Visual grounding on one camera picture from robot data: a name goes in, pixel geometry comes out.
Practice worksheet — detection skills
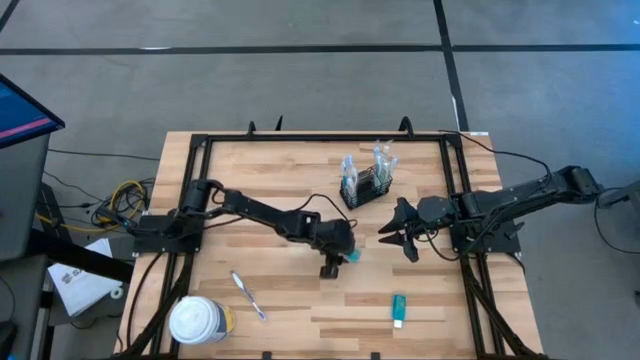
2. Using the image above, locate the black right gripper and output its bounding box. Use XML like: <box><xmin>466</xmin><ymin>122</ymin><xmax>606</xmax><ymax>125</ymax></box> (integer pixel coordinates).
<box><xmin>377</xmin><ymin>196</ymin><xmax>456</xmax><ymax>264</ymax></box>

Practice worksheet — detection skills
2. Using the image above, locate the purple white toothbrush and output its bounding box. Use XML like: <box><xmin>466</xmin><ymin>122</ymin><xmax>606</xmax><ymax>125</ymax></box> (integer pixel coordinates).
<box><xmin>229</xmin><ymin>269</ymin><xmax>269</xmax><ymax>322</ymax></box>

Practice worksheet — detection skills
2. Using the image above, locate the white lidded wipes canister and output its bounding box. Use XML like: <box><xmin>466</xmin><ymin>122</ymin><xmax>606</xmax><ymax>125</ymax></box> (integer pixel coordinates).
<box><xmin>168</xmin><ymin>294</ymin><xmax>237</xmax><ymax>346</ymax></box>

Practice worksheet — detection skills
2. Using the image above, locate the grey stand foot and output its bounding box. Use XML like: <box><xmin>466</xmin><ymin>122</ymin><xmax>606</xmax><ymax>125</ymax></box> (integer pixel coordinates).
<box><xmin>596</xmin><ymin>178</ymin><xmax>640</xmax><ymax>210</ymax></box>

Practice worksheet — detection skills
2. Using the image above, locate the black desk leg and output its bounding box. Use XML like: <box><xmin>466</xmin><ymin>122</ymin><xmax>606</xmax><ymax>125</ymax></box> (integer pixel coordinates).
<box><xmin>27</xmin><ymin>228</ymin><xmax>135</xmax><ymax>284</ymax></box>

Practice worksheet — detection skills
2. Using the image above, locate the white paper sheet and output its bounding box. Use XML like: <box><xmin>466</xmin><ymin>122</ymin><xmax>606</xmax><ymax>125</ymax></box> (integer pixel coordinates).
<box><xmin>47</xmin><ymin>237</ymin><xmax>124</xmax><ymax>318</ymax></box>

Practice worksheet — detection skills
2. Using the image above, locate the grey cabinet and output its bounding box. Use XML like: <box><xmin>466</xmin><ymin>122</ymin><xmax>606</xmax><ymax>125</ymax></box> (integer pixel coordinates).
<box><xmin>0</xmin><ymin>133</ymin><xmax>51</xmax><ymax>262</ymax></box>

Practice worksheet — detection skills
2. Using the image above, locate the blue screen monitor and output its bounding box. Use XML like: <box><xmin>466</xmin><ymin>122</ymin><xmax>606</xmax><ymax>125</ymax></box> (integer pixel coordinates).
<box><xmin>0</xmin><ymin>73</ymin><xmax>66</xmax><ymax>150</ymax></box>

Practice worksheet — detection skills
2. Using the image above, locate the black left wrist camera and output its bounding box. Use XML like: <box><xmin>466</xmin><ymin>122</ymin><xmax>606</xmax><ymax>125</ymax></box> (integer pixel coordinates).
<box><xmin>319</xmin><ymin>253</ymin><xmax>346</xmax><ymax>280</ymax></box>

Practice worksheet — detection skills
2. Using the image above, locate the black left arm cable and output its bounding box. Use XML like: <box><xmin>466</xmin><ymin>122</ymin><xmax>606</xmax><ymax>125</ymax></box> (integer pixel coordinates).
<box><xmin>287</xmin><ymin>192</ymin><xmax>357</xmax><ymax>229</ymax></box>

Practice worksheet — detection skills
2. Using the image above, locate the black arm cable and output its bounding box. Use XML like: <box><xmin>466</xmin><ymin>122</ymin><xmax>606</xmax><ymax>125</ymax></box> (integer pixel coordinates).
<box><xmin>287</xmin><ymin>192</ymin><xmax>357</xmax><ymax>229</ymax></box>
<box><xmin>438</xmin><ymin>129</ymin><xmax>554</xmax><ymax>189</ymax></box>

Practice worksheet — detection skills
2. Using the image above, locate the black wire basket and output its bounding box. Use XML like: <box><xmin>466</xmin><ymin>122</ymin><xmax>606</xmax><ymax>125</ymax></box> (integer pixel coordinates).
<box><xmin>338</xmin><ymin>163</ymin><xmax>395</xmax><ymax>210</ymax></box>

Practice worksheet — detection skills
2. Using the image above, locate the black table frame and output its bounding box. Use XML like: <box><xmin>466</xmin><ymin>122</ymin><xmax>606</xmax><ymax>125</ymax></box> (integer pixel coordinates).
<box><xmin>114</xmin><ymin>115</ymin><xmax>549</xmax><ymax>360</ymax></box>

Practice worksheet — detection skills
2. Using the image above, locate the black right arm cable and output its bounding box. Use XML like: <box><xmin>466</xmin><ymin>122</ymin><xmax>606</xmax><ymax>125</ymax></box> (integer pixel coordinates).
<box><xmin>438</xmin><ymin>129</ymin><xmax>554</xmax><ymax>189</ymax></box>

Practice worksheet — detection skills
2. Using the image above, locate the yellow floor cable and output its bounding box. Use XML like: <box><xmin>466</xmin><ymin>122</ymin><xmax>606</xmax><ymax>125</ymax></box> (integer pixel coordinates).
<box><xmin>35</xmin><ymin>179</ymin><xmax>147</xmax><ymax>235</ymax></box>

